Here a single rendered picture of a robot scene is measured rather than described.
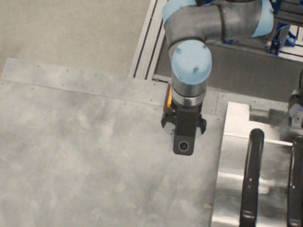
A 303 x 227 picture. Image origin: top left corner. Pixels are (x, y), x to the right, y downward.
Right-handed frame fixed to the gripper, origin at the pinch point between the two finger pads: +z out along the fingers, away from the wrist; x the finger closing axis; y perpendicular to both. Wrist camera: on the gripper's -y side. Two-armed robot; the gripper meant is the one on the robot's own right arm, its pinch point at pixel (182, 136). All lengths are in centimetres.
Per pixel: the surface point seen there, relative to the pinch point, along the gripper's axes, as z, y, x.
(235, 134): 6.2, 5.6, -12.9
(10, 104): 15, 7, 47
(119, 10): 95, 95, 38
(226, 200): 3.6, -12.8, -12.8
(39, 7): 95, 90, 74
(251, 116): 8.7, 12.5, -16.5
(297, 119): 3.3, 11.1, -27.4
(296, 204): 5.7, -9.9, -29.6
